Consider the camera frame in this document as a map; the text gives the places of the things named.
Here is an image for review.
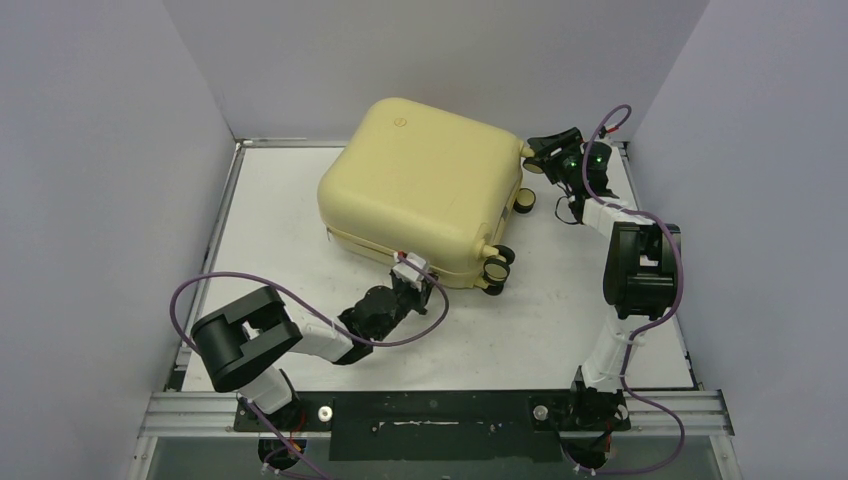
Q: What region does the yellow suitcase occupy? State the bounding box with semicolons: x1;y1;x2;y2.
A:
317;97;533;295

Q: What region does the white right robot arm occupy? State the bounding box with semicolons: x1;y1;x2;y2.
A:
523;128;680;430

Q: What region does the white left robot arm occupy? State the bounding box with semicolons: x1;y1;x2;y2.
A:
190;274;435;430

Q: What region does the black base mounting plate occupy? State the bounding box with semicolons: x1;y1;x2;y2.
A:
269;389;631;462

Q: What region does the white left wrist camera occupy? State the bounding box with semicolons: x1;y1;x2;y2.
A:
391;251;429;289

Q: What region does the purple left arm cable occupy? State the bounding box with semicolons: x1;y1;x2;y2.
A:
168;254;452;480

